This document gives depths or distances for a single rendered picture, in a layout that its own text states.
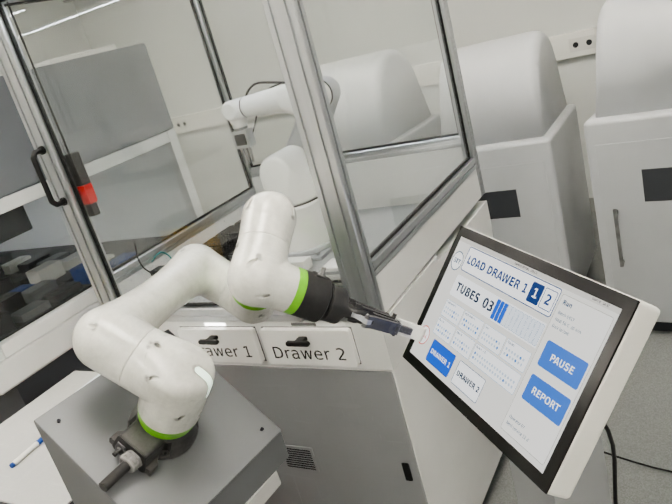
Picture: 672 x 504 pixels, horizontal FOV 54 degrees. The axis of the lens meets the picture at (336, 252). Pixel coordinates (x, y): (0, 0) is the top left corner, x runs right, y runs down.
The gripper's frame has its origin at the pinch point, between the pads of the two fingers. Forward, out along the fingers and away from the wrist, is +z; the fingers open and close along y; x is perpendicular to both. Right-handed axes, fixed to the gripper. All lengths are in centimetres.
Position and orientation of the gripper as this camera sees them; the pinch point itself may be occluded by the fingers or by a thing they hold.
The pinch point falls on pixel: (408, 329)
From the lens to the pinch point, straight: 139.0
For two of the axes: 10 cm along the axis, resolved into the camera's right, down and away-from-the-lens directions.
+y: -3.1, -2.4, 9.2
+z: 8.7, 3.3, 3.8
